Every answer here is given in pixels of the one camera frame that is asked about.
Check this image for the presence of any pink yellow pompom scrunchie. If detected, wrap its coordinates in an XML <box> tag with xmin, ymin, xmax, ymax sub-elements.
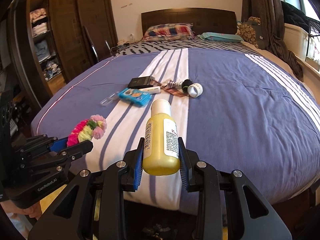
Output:
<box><xmin>67</xmin><ymin>115</ymin><xmax>107</xmax><ymax>147</ymax></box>

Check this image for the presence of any yellow lotion bottle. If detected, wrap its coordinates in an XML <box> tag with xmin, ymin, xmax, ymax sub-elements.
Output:
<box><xmin>142</xmin><ymin>99</ymin><xmax>180</xmax><ymax>176</ymax></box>

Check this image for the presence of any clear plastic wrapper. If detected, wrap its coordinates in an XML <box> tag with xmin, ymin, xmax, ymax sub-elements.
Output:
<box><xmin>100</xmin><ymin>92</ymin><xmax>119</xmax><ymax>107</ymax></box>

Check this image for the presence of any blue snack packet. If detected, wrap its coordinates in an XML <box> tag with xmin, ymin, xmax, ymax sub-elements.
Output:
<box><xmin>118</xmin><ymin>88</ymin><xmax>152</xmax><ymax>107</ymax></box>

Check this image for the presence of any white tape roll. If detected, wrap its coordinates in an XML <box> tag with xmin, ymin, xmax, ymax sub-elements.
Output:
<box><xmin>187</xmin><ymin>83</ymin><xmax>203</xmax><ymax>98</ymax></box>

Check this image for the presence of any black small bottle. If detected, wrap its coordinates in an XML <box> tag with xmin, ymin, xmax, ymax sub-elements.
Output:
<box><xmin>181</xmin><ymin>79</ymin><xmax>193</xmax><ymax>93</ymax></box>

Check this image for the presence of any person's left hand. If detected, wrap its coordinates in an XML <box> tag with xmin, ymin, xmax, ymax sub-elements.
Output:
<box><xmin>1</xmin><ymin>200</ymin><xmax>42</xmax><ymax>220</ymax></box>

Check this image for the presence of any brown ribbon wrapper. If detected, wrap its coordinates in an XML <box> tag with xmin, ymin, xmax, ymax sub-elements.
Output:
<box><xmin>150</xmin><ymin>79</ymin><xmax>189</xmax><ymax>98</ymax></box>

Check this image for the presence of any blue white striped bedspread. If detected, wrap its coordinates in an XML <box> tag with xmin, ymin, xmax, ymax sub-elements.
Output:
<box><xmin>31</xmin><ymin>48</ymin><xmax>319</xmax><ymax>203</ymax></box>

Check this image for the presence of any white yellow tube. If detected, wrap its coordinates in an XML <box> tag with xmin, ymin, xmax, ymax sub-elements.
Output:
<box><xmin>139</xmin><ymin>86</ymin><xmax>161</xmax><ymax>95</ymax></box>

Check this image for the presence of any black flat box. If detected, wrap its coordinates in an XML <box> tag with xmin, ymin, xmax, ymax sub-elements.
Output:
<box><xmin>127</xmin><ymin>76</ymin><xmax>155</xmax><ymax>89</ymax></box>

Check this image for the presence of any dark wooden wardrobe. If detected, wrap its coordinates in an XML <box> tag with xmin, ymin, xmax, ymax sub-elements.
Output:
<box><xmin>8</xmin><ymin>0</ymin><xmax>117</xmax><ymax>111</ymax></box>

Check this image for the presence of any black white patterned sheet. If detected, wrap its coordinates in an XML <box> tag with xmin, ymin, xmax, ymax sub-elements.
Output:
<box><xmin>115</xmin><ymin>37</ymin><xmax>260</xmax><ymax>56</ymax></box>

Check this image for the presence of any teal pillow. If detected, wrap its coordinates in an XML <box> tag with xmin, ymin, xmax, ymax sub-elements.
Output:
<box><xmin>198</xmin><ymin>32</ymin><xmax>244</xmax><ymax>43</ymax></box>

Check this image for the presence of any red blue plaid pillow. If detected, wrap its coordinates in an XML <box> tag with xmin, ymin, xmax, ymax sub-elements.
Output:
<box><xmin>142</xmin><ymin>23</ymin><xmax>195</xmax><ymax>42</ymax></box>

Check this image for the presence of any brown patterned cushion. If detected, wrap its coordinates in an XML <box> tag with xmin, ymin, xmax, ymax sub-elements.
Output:
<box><xmin>236</xmin><ymin>17</ymin><xmax>263</xmax><ymax>48</ymax></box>

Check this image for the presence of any white storage box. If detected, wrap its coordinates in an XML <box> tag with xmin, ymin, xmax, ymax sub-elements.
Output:
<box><xmin>284</xmin><ymin>23</ymin><xmax>309</xmax><ymax>60</ymax></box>

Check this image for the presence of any brown curtain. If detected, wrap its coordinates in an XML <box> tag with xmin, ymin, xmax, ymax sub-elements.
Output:
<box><xmin>241</xmin><ymin>0</ymin><xmax>303</xmax><ymax>80</ymax></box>

